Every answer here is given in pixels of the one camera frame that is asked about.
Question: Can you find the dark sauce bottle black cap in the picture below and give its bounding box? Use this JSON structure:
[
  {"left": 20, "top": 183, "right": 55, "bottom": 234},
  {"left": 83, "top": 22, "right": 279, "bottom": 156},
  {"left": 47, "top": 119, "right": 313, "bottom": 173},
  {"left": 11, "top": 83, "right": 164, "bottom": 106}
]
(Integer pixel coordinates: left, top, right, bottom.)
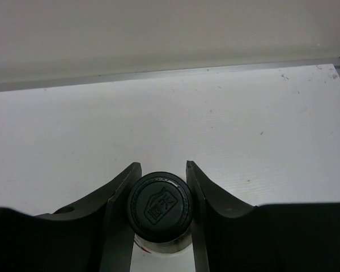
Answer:
[{"left": 127, "top": 172, "right": 193, "bottom": 256}]

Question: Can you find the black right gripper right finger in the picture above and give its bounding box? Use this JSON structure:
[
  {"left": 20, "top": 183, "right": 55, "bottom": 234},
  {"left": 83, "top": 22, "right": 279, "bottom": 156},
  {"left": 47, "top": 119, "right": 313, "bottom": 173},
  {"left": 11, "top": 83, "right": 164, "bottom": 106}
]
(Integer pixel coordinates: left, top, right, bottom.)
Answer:
[{"left": 186, "top": 161, "right": 340, "bottom": 271}]

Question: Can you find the aluminium table edge rail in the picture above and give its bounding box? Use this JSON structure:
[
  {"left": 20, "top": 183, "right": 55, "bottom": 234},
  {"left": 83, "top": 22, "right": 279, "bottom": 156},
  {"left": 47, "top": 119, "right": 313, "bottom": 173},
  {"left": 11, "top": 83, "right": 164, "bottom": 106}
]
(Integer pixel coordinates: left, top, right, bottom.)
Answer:
[{"left": 0, "top": 57, "right": 340, "bottom": 92}]

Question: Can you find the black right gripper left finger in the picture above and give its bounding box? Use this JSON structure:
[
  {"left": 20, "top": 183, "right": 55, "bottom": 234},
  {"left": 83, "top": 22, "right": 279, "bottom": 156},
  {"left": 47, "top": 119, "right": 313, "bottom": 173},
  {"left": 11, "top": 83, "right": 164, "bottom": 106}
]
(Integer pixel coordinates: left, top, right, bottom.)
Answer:
[{"left": 0, "top": 163, "right": 142, "bottom": 271}]

